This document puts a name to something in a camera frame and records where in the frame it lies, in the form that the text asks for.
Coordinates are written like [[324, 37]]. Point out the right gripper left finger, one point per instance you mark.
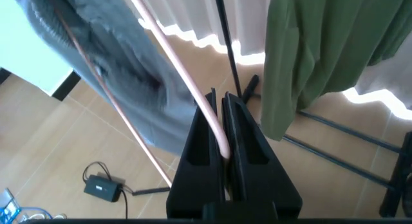
[[196, 182]]

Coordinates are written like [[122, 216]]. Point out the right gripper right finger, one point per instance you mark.
[[264, 182]]

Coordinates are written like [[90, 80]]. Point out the pink clothes hanger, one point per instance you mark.
[[180, 69]]

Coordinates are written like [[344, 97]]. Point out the pale grey garment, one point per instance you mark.
[[128, 72]]

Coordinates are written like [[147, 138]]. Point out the green printed t-shirt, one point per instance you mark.
[[322, 40]]

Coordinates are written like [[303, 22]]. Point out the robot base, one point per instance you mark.
[[8, 201]]

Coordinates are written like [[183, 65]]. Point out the black clothes rack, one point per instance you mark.
[[227, 40]]

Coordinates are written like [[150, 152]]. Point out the black power adapter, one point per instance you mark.
[[101, 188]]

